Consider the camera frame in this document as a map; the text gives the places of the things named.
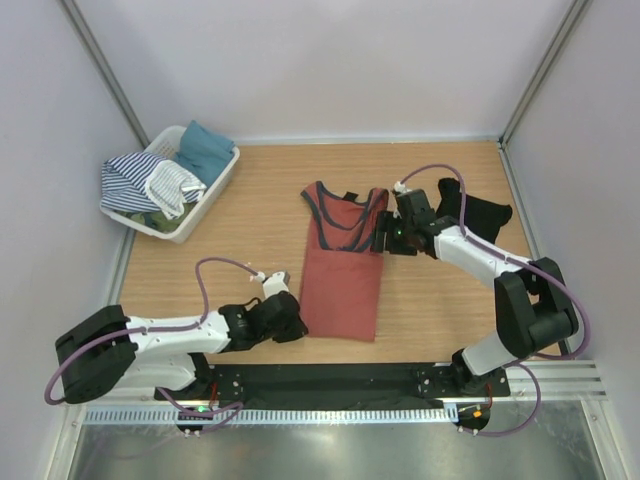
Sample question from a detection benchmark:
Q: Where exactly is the black tank top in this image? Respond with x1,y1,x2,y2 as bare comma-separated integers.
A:
436,178,513,244

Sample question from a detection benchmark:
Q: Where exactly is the red tank top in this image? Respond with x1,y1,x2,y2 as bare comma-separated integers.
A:
299,181,389,342

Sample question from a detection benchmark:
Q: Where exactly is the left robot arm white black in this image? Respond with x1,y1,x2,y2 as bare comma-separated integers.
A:
54,291,308,404

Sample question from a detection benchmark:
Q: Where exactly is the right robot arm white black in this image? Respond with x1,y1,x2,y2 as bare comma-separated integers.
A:
371,183,579,396

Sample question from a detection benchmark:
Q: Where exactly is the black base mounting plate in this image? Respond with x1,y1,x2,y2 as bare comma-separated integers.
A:
169,362,511,403

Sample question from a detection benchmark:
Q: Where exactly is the green camouflage garment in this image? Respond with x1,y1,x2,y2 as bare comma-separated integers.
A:
117,203,196,233

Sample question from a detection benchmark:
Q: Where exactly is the teal blue garment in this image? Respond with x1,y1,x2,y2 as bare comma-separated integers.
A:
175,120,235,187

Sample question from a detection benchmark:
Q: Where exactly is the blue white striped garment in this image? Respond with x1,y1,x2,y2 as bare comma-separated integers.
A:
100,152,207,219

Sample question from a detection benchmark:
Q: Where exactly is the white plastic laundry basket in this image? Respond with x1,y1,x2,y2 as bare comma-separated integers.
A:
100,121,240,244

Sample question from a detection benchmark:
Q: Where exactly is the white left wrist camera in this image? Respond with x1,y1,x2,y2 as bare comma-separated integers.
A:
253,271,290,299

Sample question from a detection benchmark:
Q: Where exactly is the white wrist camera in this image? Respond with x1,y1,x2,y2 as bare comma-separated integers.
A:
393,181,411,195
253,271,290,299

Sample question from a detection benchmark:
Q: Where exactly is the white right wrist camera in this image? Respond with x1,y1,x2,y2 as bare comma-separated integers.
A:
393,181,411,195

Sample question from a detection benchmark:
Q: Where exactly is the white slotted cable duct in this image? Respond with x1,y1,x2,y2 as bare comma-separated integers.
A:
84,404,458,427

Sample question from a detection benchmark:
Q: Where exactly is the aluminium front rail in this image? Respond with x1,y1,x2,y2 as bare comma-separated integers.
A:
506,360,607,401

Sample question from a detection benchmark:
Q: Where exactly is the aluminium frame post left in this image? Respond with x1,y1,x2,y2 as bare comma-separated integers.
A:
58,0,150,147

